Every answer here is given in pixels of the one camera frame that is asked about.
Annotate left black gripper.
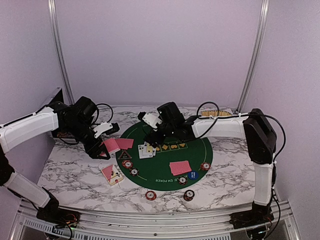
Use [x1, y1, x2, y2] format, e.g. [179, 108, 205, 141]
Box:
[64, 119, 110, 160]

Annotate pink playing card deck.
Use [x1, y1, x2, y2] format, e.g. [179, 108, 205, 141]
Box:
[103, 138, 121, 154]

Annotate black triangular all-in button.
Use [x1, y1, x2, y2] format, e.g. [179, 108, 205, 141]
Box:
[117, 149, 132, 161]

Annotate face-down card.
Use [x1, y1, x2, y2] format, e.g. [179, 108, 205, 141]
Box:
[115, 138, 134, 150]
[169, 160, 192, 176]

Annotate nine of spades card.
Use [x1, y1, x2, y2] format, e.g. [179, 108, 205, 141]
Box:
[138, 144, 153, 159]

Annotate dark chips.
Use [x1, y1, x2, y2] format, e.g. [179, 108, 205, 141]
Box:
[129, 168, 139, 176]
[178, 176, 188, 185]

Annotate blue small blind button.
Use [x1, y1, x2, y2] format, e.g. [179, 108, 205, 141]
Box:
[187, 170, 199, 180]

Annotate dark red poker chip stack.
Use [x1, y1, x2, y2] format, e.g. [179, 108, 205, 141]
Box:
[183, 189, 195, 202]

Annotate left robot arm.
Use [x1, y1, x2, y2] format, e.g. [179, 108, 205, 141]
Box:
[0, 96, 119, 223]

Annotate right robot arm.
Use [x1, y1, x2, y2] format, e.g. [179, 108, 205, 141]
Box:
[138, 102, 277, 224]

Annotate white red card box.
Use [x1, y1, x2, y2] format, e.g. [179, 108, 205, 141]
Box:
[101, 164, 124, 186]

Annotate woven bamboo tray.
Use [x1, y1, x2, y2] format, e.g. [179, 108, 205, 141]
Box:
[201, 110, 233, 117]

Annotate round green poker mat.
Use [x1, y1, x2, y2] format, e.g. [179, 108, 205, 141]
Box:
[115, 122, 214, 191]

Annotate aluminium poker chip case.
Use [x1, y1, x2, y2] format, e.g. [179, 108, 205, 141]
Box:
[41, 86, 76, 142]

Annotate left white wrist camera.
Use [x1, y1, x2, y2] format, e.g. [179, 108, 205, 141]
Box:
[93, 122, 120, 139]

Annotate left aluminium frame post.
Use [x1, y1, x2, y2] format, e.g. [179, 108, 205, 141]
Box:
[48, 0, 75, 104]

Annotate aluminium frame post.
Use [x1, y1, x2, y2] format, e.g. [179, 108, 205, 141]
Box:
[236, 0, 270, 112]
[48, 0, 75, 104]

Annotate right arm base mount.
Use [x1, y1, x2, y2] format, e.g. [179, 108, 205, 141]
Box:
[229, 210, 275, 229]

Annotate front aluminium rail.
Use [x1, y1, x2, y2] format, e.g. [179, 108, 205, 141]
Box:
[14, 199, 301, 240]

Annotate right aluminium frame post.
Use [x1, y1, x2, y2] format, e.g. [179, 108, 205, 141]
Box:
[236, 0, 270, 112]

